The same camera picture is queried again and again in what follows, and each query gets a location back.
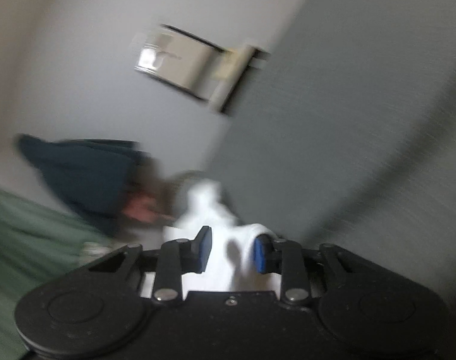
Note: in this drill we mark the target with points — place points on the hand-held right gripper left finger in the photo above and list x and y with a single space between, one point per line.
204 249

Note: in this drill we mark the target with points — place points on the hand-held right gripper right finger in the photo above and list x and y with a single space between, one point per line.
259 255

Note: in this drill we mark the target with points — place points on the white shirt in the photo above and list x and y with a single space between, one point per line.
220 228

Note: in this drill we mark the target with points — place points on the salmon pink cloth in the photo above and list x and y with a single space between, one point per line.
141 206

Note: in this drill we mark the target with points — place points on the dark teal jacket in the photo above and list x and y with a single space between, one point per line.
81 172

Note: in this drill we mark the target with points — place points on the green curtain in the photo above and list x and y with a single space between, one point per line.
18 251

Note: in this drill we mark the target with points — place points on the beige and black chair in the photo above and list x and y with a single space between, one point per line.
175 62

